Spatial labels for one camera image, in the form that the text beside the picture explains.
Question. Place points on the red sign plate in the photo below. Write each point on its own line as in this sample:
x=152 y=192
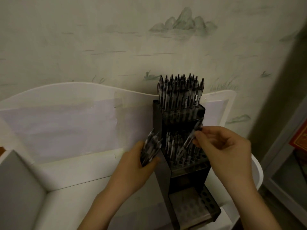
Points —
x=299 y=138

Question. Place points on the black gel pen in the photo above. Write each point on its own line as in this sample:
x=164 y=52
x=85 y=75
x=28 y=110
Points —
x=190 y=138

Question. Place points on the black tiered pen holder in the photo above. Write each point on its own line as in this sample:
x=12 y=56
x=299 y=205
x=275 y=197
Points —
x=160 y=172

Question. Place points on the row of black pens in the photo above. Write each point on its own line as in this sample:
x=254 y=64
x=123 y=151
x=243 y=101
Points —
x=180 y=93

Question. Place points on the grey door frame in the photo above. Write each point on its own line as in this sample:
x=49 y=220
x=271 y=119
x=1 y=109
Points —
x=273 y=155

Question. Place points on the person's left hand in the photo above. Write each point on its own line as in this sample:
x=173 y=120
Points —
x=134 y=170

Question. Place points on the white curved-back shelf unit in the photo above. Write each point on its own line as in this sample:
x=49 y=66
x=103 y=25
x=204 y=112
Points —
x=72 y=172

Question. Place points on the person's right hand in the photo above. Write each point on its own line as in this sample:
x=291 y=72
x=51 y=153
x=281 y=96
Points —
x=227 y=153

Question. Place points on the person's left forearm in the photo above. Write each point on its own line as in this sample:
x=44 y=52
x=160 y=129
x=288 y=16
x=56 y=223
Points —
x=98 y=210

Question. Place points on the bunch of black pens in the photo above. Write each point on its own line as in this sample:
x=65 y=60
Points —
x=150 y=146

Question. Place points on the dark glass cabinet door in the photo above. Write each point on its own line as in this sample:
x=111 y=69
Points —
x=290 y=179

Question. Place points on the person's right forearm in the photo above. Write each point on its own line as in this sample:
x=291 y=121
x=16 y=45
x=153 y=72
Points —
x=256 y=208

